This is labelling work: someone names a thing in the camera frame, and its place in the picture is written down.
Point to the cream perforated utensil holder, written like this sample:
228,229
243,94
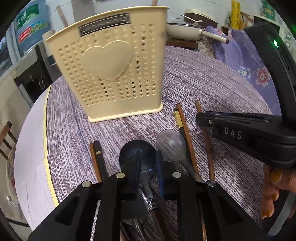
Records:
108,60

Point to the white water dispenser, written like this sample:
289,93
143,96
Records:
34,76

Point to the purple woven tablecloth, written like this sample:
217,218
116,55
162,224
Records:
208,81

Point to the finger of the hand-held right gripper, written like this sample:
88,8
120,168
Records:
231,117

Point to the window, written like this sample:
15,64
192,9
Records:
4,55

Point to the yellow packet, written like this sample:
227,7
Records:
236,14

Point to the oval metal spoon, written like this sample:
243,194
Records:
171,141

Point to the white pan with glass lid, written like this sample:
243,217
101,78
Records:
182,31

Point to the black chopstick with gold band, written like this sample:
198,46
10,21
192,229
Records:
179,120
101,162

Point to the wooden chair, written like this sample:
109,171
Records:
7,134

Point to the blue water jug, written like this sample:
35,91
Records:
30,23

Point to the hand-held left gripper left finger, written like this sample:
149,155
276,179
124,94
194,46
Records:
138,169

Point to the person's right hand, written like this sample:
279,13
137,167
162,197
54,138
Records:
269,185

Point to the white and brown rice cooker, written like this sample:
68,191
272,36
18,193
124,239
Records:
203,16

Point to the purple floral cloth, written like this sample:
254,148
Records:
245,60

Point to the white rice paddle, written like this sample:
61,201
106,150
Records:
192,19

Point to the brown wooden chopstick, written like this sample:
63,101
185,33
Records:
157,222
189,141
95,160
207,150

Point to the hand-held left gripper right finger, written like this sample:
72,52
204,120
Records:
159,168

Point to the dark wooden counter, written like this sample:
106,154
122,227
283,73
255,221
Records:
182,43

